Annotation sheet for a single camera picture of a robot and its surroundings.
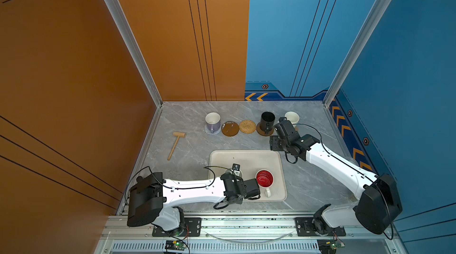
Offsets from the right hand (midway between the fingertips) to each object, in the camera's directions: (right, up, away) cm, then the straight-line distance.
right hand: (276, 141), depth 85 cm
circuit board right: (+18, -40, -15) cm, 46 cm away
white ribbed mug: (-19, -11, -14) cm, 26 cm away
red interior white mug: (-6, -18, 0) cm, 19 cm away
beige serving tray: (-12, -12, +6) cm, 18 cm away
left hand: (-20, -22, -7) cm, 30 cm away
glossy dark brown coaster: (-23, +5, +21) cm, 31 cm away
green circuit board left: (-45, -40, -14) cm, 62 cm away
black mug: (-1, +9, +16) cm, 18 cm away
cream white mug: (+13, +12, +15) cm, 23 cm away
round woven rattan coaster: (-13, +6, +22) cm, 26 cm away
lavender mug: (-33, +10, +20) cm, 40 cm away
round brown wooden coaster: (-4, +2, +18) cm, 19 cm away
